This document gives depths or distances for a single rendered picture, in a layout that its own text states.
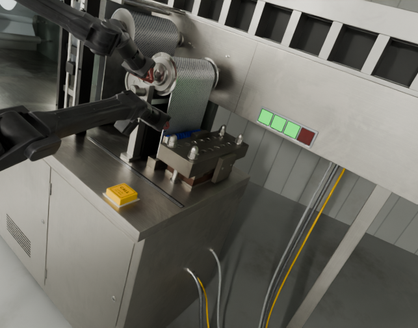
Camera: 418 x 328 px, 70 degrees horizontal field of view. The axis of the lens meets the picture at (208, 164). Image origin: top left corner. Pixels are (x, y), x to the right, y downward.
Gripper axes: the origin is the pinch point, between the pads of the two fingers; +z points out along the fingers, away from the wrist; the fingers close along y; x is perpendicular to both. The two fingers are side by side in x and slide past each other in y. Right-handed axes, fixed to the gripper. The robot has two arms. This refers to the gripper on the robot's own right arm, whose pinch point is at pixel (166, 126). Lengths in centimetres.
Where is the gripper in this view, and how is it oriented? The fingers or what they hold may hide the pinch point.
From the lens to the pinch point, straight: 115.4
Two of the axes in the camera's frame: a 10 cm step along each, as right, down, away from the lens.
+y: 7.6, 4.8, -4.4
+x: 5.3, -8.5, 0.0
